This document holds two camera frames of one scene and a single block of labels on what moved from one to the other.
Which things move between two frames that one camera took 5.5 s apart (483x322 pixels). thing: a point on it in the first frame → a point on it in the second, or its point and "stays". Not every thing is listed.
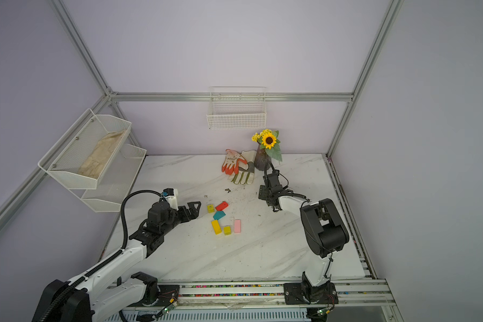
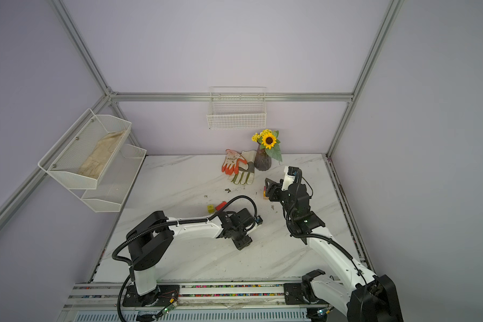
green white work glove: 244,176 stays
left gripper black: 193,214 → 244,243
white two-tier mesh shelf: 94,160 stays
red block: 222,206 stays
